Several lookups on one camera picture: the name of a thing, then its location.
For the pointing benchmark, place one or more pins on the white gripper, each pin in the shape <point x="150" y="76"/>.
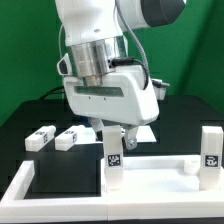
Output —
<point x="122" y="99"/>

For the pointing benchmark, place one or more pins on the white desk top tray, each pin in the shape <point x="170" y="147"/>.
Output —
<point x="161" y="179"/>

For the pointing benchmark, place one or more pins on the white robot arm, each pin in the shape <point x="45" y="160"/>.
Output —
<point x="101" y="81"/>

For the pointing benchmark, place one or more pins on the white fiducial marker sheet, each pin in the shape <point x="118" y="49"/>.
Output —
<point x="86" y="135"/>

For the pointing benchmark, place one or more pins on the white U-shaped obstacle frame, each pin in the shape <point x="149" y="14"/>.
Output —
<point x="16" y="208"/>

